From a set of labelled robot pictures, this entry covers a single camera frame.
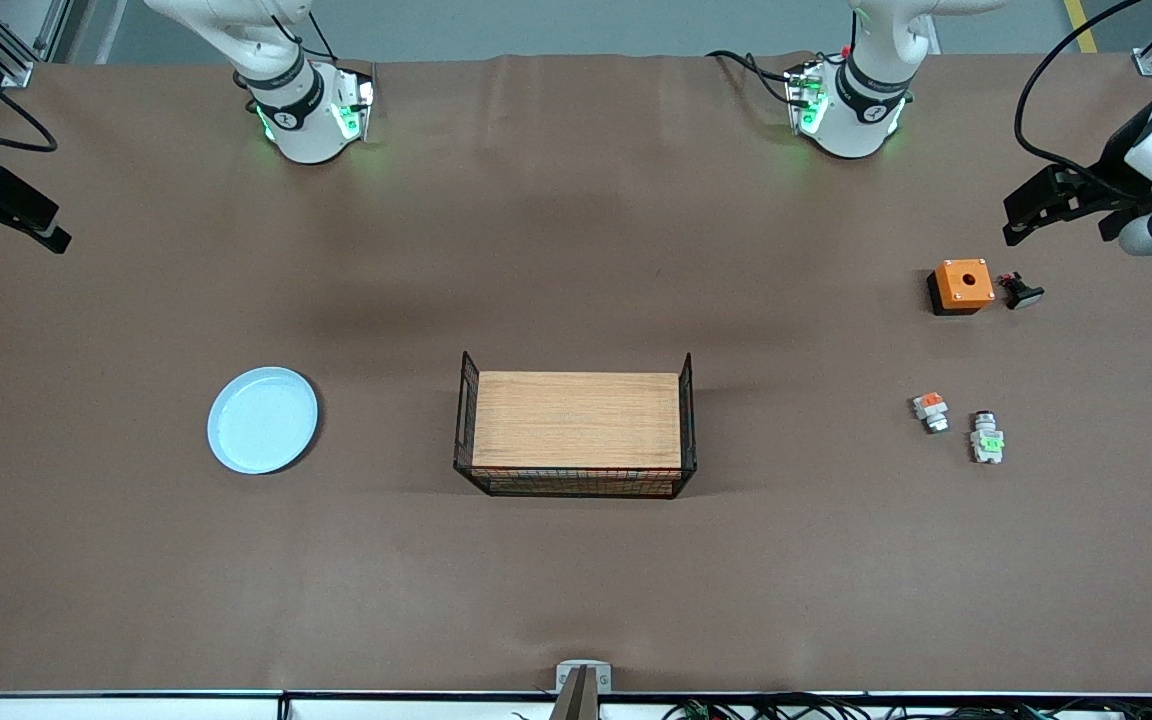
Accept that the red button green contact block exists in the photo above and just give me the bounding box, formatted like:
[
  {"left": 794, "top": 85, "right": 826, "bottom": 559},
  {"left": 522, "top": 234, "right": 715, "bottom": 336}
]
[{"left": 969, "top": 409, "right": 1006, "bottom": 466}]

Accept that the light blue round plate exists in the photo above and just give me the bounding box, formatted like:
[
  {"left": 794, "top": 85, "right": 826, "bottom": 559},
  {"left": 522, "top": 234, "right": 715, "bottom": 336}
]
[{"left": 207, "top": 366, "right": 320, "bottom": 475}]

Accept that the black push button head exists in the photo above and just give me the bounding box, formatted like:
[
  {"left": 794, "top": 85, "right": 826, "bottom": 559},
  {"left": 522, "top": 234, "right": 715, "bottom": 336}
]
[{"left": 998, "top": 270, "right": 1046, "bottom": 312}]

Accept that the white orange contact block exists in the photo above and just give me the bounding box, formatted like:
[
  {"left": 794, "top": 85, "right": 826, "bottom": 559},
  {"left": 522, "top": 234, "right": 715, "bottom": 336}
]
[{"left": 912, "top": 391, "right": 951, "bottom": 435}]

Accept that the brown table cover sheet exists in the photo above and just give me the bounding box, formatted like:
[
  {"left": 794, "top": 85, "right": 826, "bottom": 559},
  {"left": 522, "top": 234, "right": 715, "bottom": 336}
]
[{"left": 0, "top": 50, "right": 1152, "bottom": 696}]

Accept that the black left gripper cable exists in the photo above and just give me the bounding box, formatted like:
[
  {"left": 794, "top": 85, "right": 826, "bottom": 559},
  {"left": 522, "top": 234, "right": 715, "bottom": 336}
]
[{"left": 1013, "top": 0, "right": 1149, "bottom": 173}]

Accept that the orange button enclosure box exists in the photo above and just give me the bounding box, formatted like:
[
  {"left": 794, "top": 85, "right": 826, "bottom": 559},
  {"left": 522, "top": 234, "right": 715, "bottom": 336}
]
[{"left": 926, "top": 259, "right": 996, "bottom": 318}]

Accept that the black left arm base cable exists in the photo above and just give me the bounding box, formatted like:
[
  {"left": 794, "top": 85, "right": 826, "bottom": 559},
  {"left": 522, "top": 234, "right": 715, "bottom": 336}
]
[{"left": 705, "top": 49, "right": 801, "bottom": 107}]

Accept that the black arm base cable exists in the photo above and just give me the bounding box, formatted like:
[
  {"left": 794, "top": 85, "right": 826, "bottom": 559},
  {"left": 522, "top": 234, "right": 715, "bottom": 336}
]
[
  {"left": 705, "top": 49, "right": 801, "bottom": 107},
  {"left": 270, "top": 8, "right": 339, "bottom": 64}
]

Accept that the black right arm base cable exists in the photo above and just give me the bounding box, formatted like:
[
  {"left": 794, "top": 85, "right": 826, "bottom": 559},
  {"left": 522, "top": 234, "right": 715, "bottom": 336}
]
[{"left": 270, "top": 8, "right": 339, "bottom": 64}]

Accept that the white table edge rail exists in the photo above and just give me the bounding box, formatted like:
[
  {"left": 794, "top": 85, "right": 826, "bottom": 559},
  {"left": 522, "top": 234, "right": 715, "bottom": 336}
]
[{"left": 0, "top": 690, "right": 1152, "bottom": 720}]

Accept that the black wire rack wooden top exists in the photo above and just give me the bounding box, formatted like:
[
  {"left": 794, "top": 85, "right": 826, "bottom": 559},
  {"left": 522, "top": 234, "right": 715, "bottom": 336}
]
[{"left": 453, "top": 350, "right": 699, "bottom": 500}]

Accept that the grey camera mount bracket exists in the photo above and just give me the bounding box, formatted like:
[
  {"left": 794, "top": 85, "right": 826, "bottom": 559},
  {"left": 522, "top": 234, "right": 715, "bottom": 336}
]
[{"left": 548, "top": 659, "right": 614, "bottom": 720}]

